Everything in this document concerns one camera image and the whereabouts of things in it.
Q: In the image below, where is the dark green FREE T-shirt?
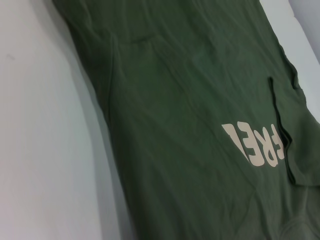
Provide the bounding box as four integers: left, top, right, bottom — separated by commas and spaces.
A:
51, 0, 320, 240

